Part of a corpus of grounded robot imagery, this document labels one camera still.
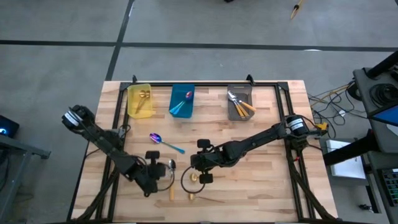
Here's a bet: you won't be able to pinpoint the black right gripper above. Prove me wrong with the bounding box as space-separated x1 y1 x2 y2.
190 139 226 184

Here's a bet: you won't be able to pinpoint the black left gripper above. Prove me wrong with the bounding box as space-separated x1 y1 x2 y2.
141 151 171 197

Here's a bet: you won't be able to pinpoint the iridescent rainbow spoon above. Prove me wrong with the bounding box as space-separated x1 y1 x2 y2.
169 95 191 113
172 90 194 116
149 133 186 155

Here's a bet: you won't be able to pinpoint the blue plastic bin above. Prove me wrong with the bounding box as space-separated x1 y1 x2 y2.
169 83 196 119

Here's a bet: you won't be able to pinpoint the grey plastic bin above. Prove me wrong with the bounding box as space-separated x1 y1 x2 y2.
227 83 256 121

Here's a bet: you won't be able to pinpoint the yellow plastic bin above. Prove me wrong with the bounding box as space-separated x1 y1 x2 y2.
126 83 154 119

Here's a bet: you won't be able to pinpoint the grey side desk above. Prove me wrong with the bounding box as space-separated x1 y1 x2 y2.
0 133 52 218

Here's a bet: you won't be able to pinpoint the white box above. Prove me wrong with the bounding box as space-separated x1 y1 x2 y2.
325 139 367 180

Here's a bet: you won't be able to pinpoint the computer with blue light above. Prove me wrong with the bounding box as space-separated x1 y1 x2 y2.
0 114 21 139

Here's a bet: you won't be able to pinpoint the grey equipment stand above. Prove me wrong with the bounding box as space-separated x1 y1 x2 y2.
322 49 398 223

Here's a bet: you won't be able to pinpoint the yellow black floor tool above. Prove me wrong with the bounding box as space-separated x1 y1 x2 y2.
289 0 305 20

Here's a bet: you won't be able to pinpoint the black keypad device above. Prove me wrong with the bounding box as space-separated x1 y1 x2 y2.
381 169 398 206

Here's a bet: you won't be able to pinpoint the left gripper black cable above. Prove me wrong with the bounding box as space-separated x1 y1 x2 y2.
155 169 176 192

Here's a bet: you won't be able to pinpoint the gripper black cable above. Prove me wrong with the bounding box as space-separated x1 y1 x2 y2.
155 169 176 192
180 164 208 195

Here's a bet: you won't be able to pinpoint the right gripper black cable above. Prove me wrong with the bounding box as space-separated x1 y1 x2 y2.
180 164 208 195

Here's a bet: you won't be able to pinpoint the black aluminium table frame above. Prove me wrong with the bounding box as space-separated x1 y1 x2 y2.
70 73 336 223

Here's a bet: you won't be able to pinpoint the black floor cables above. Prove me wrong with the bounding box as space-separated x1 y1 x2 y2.
307 80 358 139

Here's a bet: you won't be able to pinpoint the black cable coil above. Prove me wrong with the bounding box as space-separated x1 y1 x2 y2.
369 83 398 108

